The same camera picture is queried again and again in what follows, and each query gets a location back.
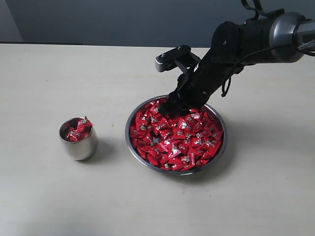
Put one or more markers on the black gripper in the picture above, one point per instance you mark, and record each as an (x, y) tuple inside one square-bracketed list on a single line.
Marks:
[(196, 87)]

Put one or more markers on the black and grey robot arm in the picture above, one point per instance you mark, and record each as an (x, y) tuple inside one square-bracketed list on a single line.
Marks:
[(267, 37)]

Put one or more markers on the pile of red wrapped candies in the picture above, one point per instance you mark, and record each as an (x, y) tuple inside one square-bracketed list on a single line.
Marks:
[(176, 142)]

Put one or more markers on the stainless steel bowl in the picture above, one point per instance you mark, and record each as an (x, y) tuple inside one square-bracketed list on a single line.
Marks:
[(137, 157)]

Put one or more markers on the stainless steel cup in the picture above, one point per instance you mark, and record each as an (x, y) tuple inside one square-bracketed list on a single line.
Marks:
[(83, 149)]

